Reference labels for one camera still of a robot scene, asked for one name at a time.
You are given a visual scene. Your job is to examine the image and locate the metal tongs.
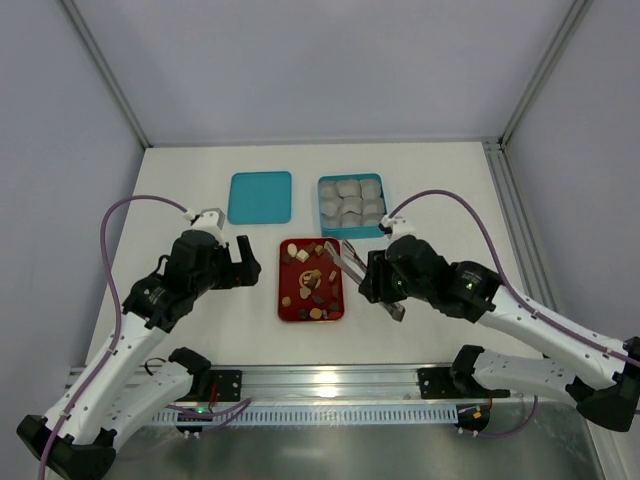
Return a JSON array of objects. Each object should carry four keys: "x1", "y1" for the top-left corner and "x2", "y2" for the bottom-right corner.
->
[{"x1": 324, "y1": 241, "x2": 406, "y2": 322}]

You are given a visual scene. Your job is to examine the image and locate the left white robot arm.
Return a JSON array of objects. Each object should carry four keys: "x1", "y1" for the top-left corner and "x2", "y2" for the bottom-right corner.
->
[{"x1": 17, "y1": 230, "x2": 261, "y2": 479}]

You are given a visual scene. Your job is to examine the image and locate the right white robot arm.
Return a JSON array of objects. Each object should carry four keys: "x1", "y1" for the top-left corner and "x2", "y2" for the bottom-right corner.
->
[{"x1": 359, "y1": 235, "x2": 639, "y2": 432}]

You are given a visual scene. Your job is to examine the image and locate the white square chocolate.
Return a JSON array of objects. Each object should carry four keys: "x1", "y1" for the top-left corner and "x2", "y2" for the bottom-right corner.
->
[{"x1": 296, "y1": 250, "x2": 309, "y2": 262}]

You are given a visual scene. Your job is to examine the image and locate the white paper cup liner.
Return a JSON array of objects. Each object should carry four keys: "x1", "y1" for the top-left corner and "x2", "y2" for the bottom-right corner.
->
[
  {"x1": 336, "y1": 179, "x2": 361, "y2": 198},
  {"x1": 359, "y1": 178, "x2": 382, "y2": 199},
  {"x1": 318, "y1": 181, "x2": 340, "y2": 199},
  {"x1": 321, "y1": 215, "x2": 341, "y2": 229},
  {"x1": 339, "y1": 196, "x2": 363, "y2": 215},
  {"x1": 361, "y1": 213, "x2": 384, "y2": 227},
  {"x1": 340, "y1": 212, "x2": 362, "y2": 228},
  {"x1": 361, "y1": 197, "x2": 386, "y2": 215},
  {"x1": 319, "y1": 197, "x2": 342, "y2": 217}
]

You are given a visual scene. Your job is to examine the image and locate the red rectangular tray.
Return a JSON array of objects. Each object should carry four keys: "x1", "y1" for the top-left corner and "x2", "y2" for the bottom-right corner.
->
[{"x1": 277, "y1": 237, "x2": 346, "y2": 323}]

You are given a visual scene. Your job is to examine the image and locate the teal tin lid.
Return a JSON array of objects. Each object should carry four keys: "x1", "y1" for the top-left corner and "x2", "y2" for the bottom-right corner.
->
[{"x1": 227, "y1": 171, "x2": 292, "y2": 225}]

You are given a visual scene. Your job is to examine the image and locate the teal square tin box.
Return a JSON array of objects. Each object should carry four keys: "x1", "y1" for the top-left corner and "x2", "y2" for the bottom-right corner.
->
[{"x1": 317, "y1": 173, "x2": 387, "y2": 240}]

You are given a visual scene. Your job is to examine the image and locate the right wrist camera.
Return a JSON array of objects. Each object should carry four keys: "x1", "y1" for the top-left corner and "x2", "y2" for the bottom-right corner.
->
[{"x1": 378, "y1": 215, "x2": 415, "y2": 242}]

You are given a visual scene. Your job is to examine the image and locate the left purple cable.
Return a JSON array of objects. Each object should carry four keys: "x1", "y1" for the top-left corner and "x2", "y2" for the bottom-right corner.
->
[{"x1": 33, "y1": 194, "x2": 194, "y2": 480}]

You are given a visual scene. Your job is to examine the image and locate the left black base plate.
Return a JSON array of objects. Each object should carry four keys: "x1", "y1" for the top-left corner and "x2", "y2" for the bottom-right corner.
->
[{"x1": 207, "y1": 369, "x2": 243, "y2": 403}]

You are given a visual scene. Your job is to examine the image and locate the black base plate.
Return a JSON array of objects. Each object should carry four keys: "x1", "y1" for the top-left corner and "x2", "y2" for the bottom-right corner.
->
[
  {"x1": 417, "y1": 366, "x2": 511, "y2": 400},
  {"x1": 207, "y1": 369, "x2": 243, "y2": 403}
]

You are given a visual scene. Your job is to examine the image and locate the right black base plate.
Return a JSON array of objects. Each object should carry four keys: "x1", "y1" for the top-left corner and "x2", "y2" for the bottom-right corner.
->
[{"x1": 417, "y1": 366, "x2": 511, "y2": 400}]

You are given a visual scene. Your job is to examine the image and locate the right side aluminium rail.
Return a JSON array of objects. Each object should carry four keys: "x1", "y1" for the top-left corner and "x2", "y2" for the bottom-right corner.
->
[{"x1": 483, "y1": 139, "x2": 558, "y2": 311}]

